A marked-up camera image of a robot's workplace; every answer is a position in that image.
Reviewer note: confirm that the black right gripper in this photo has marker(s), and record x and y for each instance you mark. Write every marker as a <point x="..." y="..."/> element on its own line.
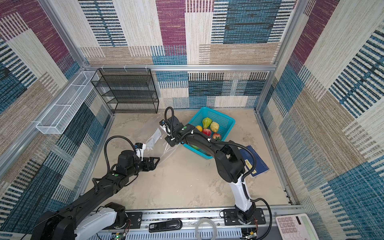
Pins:
<point x="170" y="141"/>

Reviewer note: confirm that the clear zip top bag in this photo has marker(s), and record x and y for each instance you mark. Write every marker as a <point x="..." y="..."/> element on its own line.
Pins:
<point x="156" y="144"/>

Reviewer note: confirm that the black remote device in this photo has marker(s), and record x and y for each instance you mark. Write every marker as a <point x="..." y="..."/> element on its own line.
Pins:
<point x="170" y="225"/>

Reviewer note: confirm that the white wire mesh tray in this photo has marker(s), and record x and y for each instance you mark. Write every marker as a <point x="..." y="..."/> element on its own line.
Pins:
<point x="59" y="116"/>

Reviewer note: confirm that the white calculator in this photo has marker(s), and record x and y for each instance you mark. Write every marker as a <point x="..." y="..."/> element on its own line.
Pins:
<point x="296" y="227"/>

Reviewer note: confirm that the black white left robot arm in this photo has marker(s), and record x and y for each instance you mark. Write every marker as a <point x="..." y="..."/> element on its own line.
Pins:
<point x="75" y="221"/>

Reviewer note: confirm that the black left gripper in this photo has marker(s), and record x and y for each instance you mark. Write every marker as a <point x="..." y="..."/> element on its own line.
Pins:
<point x="151" y="165"/>

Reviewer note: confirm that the black wire mesh shelf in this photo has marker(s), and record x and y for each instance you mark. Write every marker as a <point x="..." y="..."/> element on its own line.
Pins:
<point x="124" y="90"/>

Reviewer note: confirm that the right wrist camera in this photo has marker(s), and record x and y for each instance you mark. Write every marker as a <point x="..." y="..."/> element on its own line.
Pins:
<point x="163" y="125"/>

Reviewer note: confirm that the pale yellow toy fruit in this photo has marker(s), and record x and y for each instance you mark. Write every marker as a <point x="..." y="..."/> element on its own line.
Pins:
<point x="214" y="127"/>

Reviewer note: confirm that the clear tube coil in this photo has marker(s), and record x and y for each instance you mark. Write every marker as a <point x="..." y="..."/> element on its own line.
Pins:
<point x="206" y="229"/>

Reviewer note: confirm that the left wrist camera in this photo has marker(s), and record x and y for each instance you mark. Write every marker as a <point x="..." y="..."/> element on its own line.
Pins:
<point x="140" y="148"/>

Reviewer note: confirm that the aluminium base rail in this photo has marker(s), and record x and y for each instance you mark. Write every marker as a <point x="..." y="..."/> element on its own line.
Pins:
<point x="226" y="231"/>

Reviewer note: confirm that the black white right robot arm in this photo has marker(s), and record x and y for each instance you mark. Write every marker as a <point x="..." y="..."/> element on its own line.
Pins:
<point x="230" y="163"/>

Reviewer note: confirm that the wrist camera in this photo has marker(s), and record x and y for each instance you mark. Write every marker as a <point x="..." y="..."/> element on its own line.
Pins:
<point x="163" y="125"/>
<point x="140" y="148"/>

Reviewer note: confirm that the light green toy pear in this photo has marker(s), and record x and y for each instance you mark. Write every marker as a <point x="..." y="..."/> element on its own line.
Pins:
<point x="206" y="122"/>

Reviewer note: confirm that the teal plastic basket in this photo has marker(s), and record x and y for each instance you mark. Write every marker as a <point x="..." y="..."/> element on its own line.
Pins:
<point x="225" y="122"/>

